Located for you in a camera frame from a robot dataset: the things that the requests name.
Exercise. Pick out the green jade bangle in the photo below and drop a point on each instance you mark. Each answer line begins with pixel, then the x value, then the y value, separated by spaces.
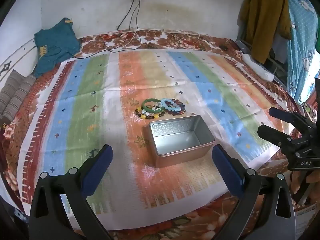
pixel 143 105

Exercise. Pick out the white plastic device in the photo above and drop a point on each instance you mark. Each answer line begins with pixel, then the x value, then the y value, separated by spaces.
pixel 257 68

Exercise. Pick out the mustard jacket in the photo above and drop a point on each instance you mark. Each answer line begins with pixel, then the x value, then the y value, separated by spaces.
pixel 265 17

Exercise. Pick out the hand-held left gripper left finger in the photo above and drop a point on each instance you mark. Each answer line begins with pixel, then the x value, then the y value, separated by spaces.
pixel 100 170

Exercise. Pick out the teal shirt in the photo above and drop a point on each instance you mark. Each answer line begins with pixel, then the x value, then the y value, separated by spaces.
pixel 57 40

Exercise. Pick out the silver metal tin box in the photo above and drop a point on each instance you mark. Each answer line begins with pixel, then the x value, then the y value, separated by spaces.
pixel 175 155

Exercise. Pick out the colourful striped cloth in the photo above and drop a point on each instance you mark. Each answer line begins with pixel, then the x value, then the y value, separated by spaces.
pixel 87 105

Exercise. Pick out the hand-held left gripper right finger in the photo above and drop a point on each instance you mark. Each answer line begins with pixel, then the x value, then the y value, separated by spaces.
pixel 227 172

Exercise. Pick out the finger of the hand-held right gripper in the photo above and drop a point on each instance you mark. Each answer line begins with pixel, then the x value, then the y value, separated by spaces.
pixel 275 135
pixel 285 116

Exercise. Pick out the grey striped pillow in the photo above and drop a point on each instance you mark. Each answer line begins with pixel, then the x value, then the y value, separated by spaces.
pixel 15 95

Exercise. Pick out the blue dotted cloth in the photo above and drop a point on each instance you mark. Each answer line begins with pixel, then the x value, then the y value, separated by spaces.
pixel 302 42

